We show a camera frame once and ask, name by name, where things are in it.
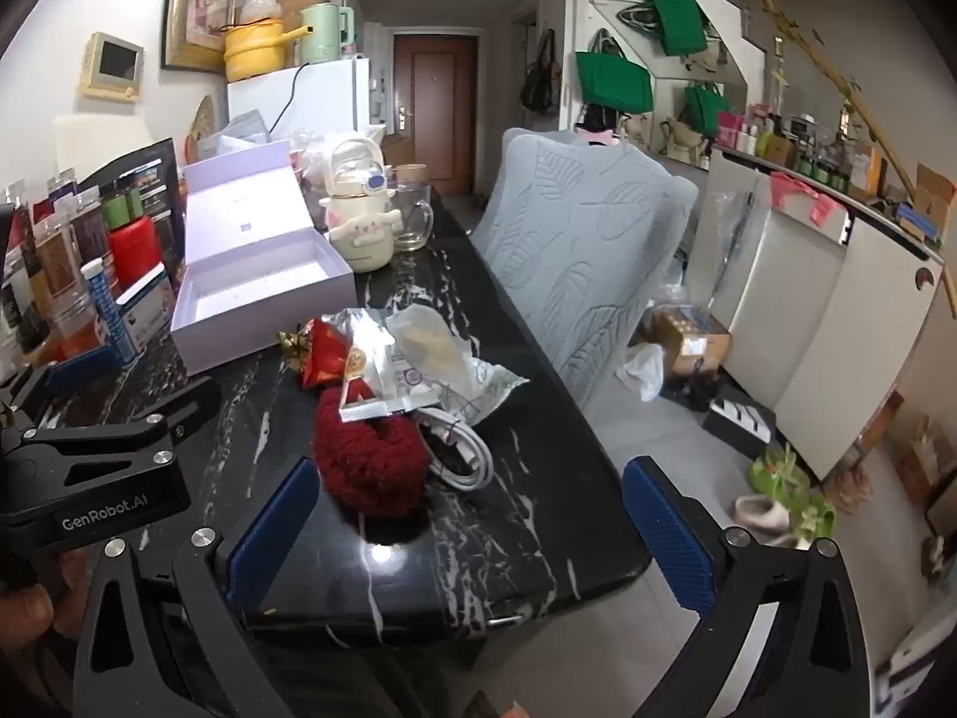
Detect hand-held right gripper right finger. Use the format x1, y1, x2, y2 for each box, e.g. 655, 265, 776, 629
622, 455, 872, 718

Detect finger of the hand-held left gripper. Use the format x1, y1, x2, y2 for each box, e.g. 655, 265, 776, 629
0, 345, 128, 436
18, 378, 224, 492

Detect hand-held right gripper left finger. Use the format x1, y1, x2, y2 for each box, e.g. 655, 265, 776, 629
73, 456, 322, 718

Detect dark red knitted scrunchie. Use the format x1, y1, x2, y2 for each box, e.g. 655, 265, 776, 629
312, 385, 432, 519

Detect silver foil snack packet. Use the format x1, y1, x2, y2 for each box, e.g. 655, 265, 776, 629
338, 321, 420, 424

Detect red pouch with gold bell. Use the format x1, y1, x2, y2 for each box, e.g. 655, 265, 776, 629
277, 318, 353, 391

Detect lavender cardboard gift box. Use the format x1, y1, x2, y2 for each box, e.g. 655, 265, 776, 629
170, 138, 357, 376

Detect person's left hand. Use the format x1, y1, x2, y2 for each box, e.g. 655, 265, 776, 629
0, 546, 102, 659

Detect orange filled plastic jar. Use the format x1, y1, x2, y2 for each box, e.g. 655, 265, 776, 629
43, 269, 107, 361

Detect white and blue carton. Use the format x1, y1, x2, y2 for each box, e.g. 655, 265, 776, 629
112, 265, 178, 353

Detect beige slipper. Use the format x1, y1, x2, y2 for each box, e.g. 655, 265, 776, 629
732, 494, 794, 533

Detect brown grain plastic jar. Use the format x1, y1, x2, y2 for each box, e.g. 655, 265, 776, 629
33, 215, 85, 302

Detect green slippers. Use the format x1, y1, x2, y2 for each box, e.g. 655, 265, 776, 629
746, 444, 837, 540

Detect red canister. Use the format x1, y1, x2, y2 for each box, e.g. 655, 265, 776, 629
108, 217, 166, 290

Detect black and white box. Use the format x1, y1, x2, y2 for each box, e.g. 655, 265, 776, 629
702, 395, 776, 458

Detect dark grain plastic jar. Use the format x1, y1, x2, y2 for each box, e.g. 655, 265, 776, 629
71, 190, 115, 264

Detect green label jar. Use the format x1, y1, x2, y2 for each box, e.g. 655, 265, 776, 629
100, 185, 148, 235

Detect white plastic bag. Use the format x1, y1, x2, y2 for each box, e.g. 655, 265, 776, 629
616, 343, 667, 402

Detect black foil pouch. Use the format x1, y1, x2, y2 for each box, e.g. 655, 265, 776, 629
75, 138, 187, 293

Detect white cabinet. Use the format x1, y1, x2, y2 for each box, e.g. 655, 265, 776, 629
703, 145, 947, 481

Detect woven round fan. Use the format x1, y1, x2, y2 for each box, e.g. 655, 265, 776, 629
186, 95, 218, 159

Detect grey mailer bag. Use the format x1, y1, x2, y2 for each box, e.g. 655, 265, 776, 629
216, 109, 271, 159

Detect cream cartoon water bottle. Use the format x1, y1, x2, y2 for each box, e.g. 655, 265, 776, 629
320, 136, 406, 275

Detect chair with leaf pattern cover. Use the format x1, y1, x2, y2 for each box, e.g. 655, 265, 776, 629
470, 138, 701, 409
499, 127, 636, 166

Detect clear plastic bag of food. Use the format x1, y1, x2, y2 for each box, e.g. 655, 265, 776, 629
288, 126, 390, 190

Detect clear glass mug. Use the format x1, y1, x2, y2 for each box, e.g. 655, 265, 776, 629
389, 183, 437, 252

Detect yellow cooking pot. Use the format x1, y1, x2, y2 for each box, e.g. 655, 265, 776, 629
223, 19, 310, 83

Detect white fridge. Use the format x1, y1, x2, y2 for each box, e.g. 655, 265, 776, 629
226, 58, 373, 148

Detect framed picture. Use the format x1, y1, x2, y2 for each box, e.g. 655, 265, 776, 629
160, 0, 239, 75

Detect row of bottles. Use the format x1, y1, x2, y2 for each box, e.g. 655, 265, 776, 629
716, 108, 855, 193

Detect pale green electric kettle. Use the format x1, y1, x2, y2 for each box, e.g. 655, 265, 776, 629
299, 4, 355, 65

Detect green tote bag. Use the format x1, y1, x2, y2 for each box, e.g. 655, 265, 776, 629
684, 82, 731, 140
573, 51, 656, 115

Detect small cardboard box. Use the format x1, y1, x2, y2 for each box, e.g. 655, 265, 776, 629
915, 163, 957, 238

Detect brown entrance door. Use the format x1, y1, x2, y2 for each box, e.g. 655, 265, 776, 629
394, 33, 478, 196

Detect black hanging bag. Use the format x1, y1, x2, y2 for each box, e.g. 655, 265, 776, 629
520, 29, 562, 115

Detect white coiled cable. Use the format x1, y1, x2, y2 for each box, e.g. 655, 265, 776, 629
413, 406, 495, 494

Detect cream wall intercom panel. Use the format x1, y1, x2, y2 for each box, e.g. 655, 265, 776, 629
80, 31, 145, 99

